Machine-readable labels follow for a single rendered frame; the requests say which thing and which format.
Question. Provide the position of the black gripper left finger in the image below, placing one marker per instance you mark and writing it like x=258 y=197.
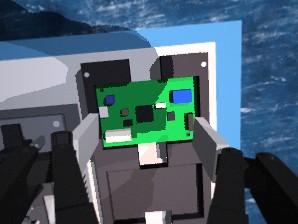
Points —
x=22 y=172

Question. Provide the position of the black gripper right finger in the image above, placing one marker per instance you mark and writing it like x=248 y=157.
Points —
x=272 y=184

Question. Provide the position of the green circuit board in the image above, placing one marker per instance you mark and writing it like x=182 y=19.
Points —
x=147 y=111

